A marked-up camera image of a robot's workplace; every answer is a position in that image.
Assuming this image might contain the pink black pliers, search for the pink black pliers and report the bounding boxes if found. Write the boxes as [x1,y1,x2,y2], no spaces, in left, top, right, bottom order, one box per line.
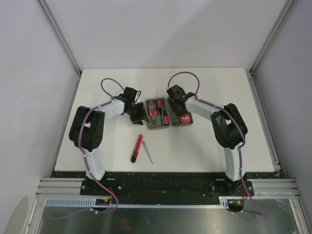
[148,101,158,125]

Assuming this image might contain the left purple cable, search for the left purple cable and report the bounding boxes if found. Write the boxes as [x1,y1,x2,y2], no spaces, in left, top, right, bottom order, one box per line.
[46,78,126,219]

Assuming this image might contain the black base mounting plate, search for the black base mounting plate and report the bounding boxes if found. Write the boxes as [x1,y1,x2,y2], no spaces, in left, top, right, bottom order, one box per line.
[80,172,253,196]

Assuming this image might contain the pink black utility knife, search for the pink black utility knife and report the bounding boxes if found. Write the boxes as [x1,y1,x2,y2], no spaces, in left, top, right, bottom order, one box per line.
[131,134,143,163]

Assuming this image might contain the small pink handle screwdriver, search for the small pink handle screwdriver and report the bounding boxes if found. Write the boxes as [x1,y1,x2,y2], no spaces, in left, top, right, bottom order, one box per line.
[163,114,169,126]

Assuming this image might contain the red tape measure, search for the red tape measure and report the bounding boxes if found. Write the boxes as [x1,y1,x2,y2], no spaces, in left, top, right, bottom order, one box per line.
[179,114,192,124]

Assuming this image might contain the aluminium frame post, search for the aluminium frame post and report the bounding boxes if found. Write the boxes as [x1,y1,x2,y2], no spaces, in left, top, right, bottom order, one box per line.
[250,0,297,74]
[36,0,82,77]

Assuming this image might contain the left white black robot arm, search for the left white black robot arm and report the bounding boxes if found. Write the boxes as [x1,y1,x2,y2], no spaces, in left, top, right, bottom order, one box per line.
[69,87,149,195]

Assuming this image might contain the grey plastic tool case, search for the grey plastic tool case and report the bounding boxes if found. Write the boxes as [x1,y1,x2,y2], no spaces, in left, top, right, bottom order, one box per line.
[145,97,194,130]

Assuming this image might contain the left aluminium frame post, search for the left aluminium frame post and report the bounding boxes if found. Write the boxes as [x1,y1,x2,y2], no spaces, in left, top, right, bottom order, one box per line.
[36,0,82,77]

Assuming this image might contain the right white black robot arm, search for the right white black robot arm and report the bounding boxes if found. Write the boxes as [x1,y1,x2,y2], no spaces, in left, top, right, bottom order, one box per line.
[167,85,248,195]

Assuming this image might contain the clear tester screwdriver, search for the clear tester screwdriver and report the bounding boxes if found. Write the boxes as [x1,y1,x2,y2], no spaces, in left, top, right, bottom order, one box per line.
[142,141,154,165]

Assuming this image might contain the grey slotted cable duct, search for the grey slotted cable duct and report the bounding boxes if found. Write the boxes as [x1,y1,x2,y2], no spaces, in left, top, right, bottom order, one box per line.
[45,197,237,209]

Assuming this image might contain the right aluminium frame post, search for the right aluminium frame post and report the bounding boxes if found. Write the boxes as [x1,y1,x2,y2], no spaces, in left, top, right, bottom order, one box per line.
[250,0,297,74]

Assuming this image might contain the pink handle bit screwdriver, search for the pink handle bit screwdriver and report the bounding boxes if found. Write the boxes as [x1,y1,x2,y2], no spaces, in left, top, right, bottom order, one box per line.
[157,99,164,117]

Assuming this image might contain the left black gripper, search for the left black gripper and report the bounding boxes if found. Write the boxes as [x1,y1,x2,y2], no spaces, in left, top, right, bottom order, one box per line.
[126,102,149,125]

